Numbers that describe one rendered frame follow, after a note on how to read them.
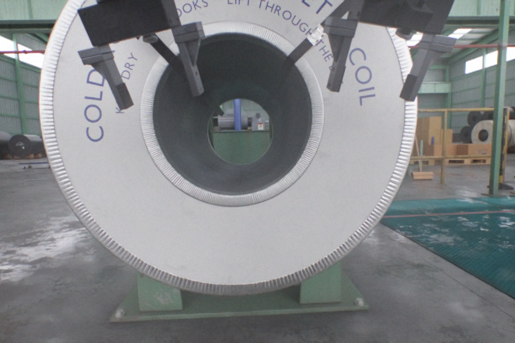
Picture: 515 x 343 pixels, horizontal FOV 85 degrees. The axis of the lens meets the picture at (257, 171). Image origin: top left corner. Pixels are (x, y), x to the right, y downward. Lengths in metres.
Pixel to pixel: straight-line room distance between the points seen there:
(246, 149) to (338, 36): 2.97
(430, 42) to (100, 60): 0.51
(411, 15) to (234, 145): 3.04
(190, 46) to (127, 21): 0.09
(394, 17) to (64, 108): 0.91
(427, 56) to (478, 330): 1.08
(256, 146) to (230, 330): 2.50
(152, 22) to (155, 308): 1.10
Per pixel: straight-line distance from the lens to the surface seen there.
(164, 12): 0.46
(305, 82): 0.94
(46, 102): 1.09
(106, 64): 0.53
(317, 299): 1.30
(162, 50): 0.95
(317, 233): 0.98
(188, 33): 0.46
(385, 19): 0.48
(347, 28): 0.47
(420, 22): 0.46
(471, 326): 1.41
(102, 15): 0.51
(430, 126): 10.52
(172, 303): 1.30
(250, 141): 3.39
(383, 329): 1.26
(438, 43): 0.54
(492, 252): 2.22
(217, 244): 0.96
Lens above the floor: 0.69
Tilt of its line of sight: 6 degrees down
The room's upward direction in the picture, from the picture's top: 1 degrees counter-clockwise
